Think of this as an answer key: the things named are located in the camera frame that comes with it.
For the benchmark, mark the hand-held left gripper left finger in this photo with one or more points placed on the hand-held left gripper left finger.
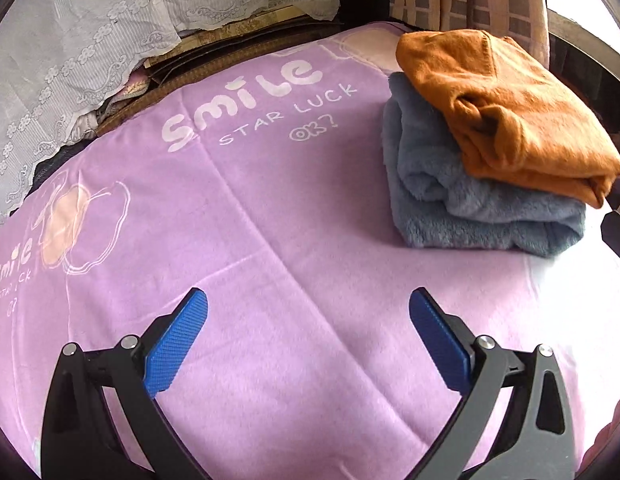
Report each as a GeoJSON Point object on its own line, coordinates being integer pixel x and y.
{"type": "Point", "coordinates": [177, 340]}

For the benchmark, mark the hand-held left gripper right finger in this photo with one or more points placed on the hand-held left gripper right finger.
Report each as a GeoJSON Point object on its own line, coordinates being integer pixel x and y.
{"type": "Point", "coordinates": [439, 345]}

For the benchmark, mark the orange knitted cat cardigan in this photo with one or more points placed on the orange knitted cat cardigan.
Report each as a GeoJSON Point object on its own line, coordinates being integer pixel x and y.
{"type": "Point", "coordinates": [514, 110]}

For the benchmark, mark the blue fleece garment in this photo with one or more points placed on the blue fleece garment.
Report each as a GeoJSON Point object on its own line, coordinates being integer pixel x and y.
{"type": "Point", "coordinates": [439, 195]}

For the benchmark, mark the purple printed blanket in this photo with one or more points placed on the purple printed blanket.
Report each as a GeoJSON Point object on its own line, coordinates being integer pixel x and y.
{"type": "Point", "coordinates": [290, 210]}

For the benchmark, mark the dark cloth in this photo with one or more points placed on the dark cloth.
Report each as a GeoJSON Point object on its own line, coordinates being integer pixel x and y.
{"type": "Point", "coordinates": [60, 160]}

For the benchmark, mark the pink striped cloth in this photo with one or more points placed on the pink striped cloth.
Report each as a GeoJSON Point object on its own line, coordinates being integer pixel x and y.
{"type": "Point", "coordinates": [125, 95]}

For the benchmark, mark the brown woven mat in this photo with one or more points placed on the brown woven mat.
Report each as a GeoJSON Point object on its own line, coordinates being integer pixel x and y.
{"type": "Point", "coordinates": [200, 67]}

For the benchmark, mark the white lace cloth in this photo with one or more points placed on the white lace cloth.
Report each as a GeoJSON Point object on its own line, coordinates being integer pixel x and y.
{"type": "Point", "coordinates": [65, 35]}

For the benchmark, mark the dark wooden frame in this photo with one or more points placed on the dark wooden frame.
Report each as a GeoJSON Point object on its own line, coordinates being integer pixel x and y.
{"type": "Point", "coordinates": [584, 60]}

